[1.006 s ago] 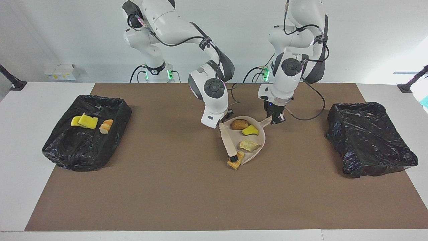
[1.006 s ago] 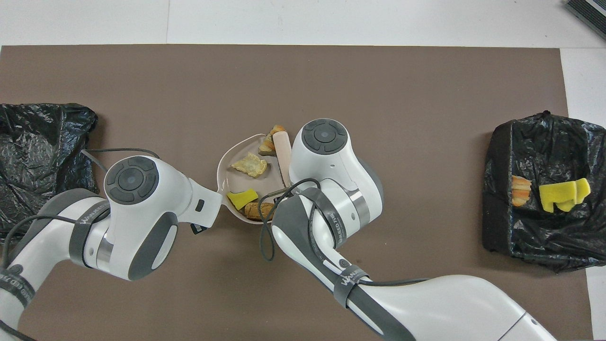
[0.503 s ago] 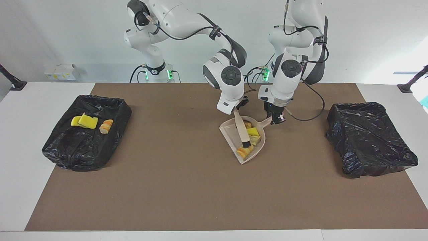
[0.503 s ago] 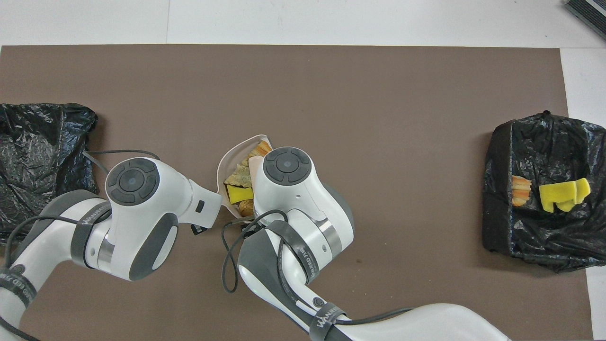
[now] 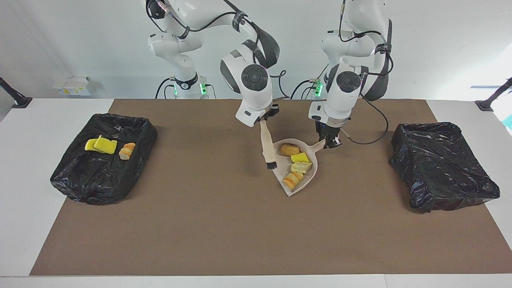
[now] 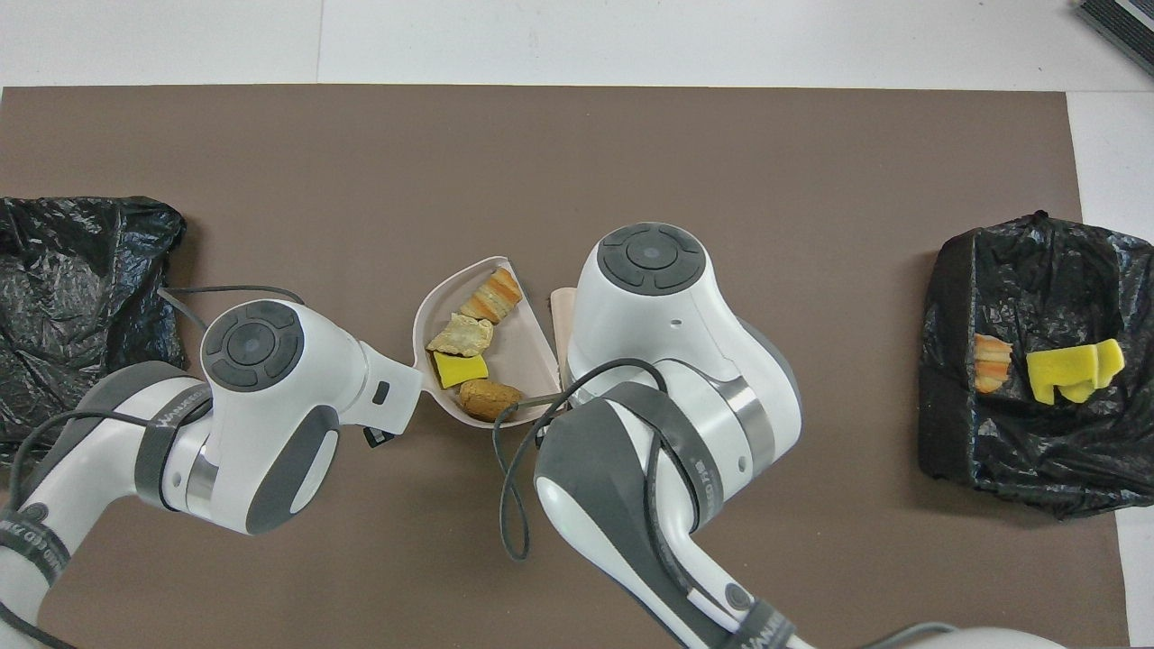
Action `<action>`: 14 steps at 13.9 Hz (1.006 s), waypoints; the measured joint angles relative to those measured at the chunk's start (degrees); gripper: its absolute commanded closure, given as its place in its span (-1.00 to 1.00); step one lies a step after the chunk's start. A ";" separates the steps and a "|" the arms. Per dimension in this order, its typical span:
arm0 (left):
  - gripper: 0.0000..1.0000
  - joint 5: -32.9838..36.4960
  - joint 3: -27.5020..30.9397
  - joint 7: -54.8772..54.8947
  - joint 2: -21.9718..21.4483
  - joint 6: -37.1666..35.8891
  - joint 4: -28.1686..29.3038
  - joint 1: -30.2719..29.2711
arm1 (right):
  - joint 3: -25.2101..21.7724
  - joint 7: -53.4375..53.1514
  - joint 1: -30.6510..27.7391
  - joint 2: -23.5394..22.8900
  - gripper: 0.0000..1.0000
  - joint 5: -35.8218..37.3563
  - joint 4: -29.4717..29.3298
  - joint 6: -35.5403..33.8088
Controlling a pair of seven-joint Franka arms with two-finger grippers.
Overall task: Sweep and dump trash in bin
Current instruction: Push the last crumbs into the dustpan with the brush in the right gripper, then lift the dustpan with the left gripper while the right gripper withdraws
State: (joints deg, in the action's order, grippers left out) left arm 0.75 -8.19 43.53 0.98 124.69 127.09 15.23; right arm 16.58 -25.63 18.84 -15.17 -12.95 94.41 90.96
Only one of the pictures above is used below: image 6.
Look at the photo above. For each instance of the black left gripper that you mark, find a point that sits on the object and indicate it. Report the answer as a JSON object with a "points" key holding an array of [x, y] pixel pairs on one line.
{"points": [[379, 438]]}

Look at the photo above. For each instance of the brown croquette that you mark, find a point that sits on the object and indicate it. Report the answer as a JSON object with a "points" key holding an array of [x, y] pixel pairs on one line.
{"points": [[489, 399]]}

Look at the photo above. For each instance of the pale sponge chunk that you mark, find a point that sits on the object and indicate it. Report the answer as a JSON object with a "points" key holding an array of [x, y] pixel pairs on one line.
{"points": [[462, 335]]}

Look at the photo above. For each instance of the beige plastic dustpan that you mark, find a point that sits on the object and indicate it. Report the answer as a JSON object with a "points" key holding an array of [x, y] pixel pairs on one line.
{"points": [[523, 351]]}

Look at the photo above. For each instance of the beige bread chunk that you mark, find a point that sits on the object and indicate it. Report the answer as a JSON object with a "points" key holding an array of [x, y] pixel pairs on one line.
{"points": [[494, 296]]}

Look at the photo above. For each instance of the beige brush with black bristles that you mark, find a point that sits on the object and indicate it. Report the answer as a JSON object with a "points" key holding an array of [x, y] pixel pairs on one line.
{"points": [[563, 324]]}

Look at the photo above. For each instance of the bread piece with orange crust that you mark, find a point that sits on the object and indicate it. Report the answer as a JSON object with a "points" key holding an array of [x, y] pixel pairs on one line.
{"points": [[992, 362]]}

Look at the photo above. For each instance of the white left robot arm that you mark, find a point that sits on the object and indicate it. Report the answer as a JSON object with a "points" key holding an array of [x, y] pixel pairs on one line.
{"points": [[261, 406]]}

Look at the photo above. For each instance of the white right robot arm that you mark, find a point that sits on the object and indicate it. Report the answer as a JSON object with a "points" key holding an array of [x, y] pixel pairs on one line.
{"points": [[667, 361]]}

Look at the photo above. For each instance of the bin with black trash bag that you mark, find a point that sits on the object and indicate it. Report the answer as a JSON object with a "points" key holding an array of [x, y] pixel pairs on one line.
{"points": [[1037, 451], [81, 270]]}

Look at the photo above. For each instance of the brown table mat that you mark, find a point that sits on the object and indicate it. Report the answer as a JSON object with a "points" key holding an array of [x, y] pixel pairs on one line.
{"points": [[811, 180]]}

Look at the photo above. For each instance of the grey ribbed device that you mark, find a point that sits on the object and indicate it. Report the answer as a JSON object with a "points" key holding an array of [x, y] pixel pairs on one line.
{"points": [[1122, 22]]}

